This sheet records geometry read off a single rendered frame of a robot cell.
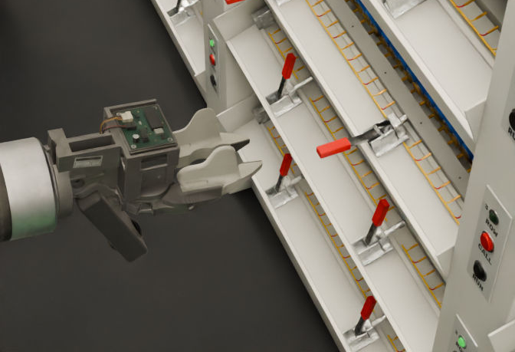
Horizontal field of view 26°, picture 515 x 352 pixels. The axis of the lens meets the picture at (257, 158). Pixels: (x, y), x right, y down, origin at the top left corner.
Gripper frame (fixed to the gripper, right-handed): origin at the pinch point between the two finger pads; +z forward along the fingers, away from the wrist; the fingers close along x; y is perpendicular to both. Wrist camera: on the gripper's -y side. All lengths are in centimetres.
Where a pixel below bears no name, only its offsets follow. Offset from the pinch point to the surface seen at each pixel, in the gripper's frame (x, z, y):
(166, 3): 75, 21, -40
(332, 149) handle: -0.9, 10.0, -0.2
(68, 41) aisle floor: 89, 8, -58
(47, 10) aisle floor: 99, 7, -58
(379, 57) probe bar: 8.0, 19.3, 3.1
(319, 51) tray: 15.3, 16.1, -1.4
